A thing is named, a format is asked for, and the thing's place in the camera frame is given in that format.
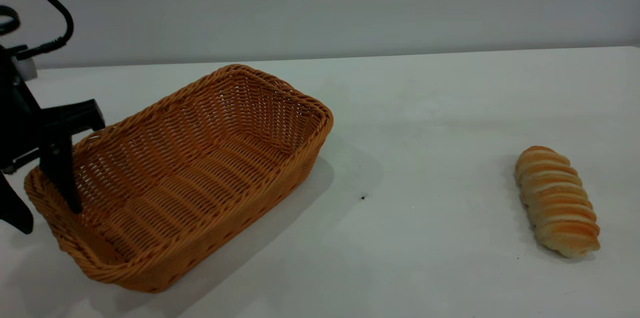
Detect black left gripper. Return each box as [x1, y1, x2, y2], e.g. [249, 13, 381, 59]
[0, 45, 106, 235]

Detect orange woven wicker basket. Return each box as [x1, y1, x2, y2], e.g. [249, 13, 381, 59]
[23, 63, 334, 294]

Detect striped spiral bread roll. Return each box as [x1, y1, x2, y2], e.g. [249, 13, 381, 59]
[515, 145, 601, 259]

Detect light grey wrist camera housing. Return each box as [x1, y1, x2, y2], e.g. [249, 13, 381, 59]
[19, 57, 39, 82]

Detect black looped cable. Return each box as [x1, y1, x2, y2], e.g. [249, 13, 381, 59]
[0, 5, 22, 37]

